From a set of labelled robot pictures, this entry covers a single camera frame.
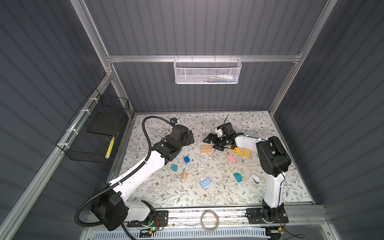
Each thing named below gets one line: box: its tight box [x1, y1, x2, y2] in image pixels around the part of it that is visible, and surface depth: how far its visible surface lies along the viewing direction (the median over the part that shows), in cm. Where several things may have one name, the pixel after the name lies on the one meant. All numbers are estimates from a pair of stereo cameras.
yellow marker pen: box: [105, 136, 115, 159], surface depth 69 cm
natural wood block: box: [201, 145, 213, 153], surface depth 101 cm
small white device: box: [250, 173, 261, 184], surface depth 86 cm
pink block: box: [227, 154, 237, 165], surface depth 96 cm
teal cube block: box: [171, 164, 179, 172], surface depth 93 cm
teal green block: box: [233, 172, 243, 183], surface depth 88 cm
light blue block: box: [200, 178, 212, 188], surface depth 86 cm
